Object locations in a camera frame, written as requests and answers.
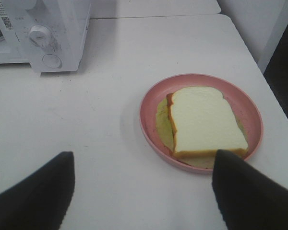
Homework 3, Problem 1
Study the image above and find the pink plate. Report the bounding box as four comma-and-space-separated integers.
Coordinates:
139, 73, 264, 174

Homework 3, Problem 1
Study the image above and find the warning label sticker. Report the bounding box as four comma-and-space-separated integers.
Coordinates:
0, 0, 13, 30

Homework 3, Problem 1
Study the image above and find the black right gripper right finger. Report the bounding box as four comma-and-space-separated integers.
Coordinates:
212, 149, 288, 230

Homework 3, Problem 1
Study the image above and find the white microwave knob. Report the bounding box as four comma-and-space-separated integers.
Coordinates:
29, 25, 52, 48

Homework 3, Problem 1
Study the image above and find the round white door release button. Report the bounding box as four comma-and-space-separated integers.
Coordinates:
42, 54, 61, 69

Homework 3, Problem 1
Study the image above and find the white microwave oven body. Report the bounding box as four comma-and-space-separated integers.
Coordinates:
0, 0, 91, 73

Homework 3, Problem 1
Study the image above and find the white bread sandwich slice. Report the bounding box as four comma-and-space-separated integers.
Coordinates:
167, 86, 249, 159

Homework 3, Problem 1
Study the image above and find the white adjacent table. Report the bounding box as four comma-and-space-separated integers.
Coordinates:
91, 0, 221, 19

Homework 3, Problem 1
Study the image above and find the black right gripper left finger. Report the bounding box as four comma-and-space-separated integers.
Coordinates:
0, 151, 75, 230

